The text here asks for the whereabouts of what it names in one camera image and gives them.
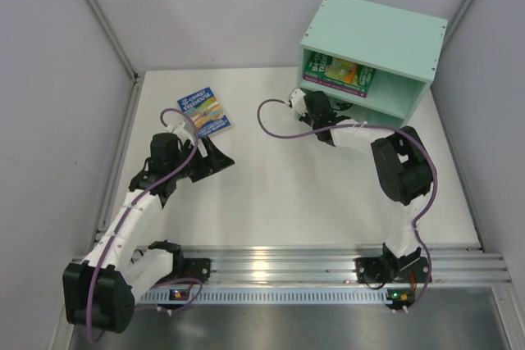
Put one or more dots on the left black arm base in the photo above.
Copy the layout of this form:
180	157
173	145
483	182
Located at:
197	268

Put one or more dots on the perforated cable duct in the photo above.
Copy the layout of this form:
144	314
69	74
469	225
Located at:
264	296

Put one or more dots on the purple 117-storey treehouse book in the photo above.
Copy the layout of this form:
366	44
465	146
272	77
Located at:
332	85

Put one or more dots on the mint green wooden shelf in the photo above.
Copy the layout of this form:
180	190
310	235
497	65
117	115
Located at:
403	46

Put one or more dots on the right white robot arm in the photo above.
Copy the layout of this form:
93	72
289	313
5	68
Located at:
402	170

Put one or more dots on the green 104-storey treehouse book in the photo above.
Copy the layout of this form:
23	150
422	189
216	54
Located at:
339	72

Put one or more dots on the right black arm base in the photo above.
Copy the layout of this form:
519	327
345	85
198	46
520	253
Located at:
387	268

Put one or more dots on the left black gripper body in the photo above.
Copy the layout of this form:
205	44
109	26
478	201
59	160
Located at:
203	160

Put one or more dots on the pale green booklet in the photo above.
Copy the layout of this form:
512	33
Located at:
342	106

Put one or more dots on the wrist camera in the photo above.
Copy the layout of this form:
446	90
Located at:
178	128
296	102

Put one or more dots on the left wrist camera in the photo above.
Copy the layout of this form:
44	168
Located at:
178	128

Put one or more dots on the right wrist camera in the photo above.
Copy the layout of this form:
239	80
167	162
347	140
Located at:
296	102

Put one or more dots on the aluminium mounting rail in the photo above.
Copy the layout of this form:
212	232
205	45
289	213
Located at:
254	259

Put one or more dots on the blue treehouse book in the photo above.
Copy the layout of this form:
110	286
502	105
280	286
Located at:
205	111

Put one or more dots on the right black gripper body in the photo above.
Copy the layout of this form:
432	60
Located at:
311	116

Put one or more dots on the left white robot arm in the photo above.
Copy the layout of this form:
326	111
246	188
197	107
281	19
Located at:
101	291

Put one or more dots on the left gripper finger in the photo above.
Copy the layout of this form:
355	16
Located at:
215	158
200	173

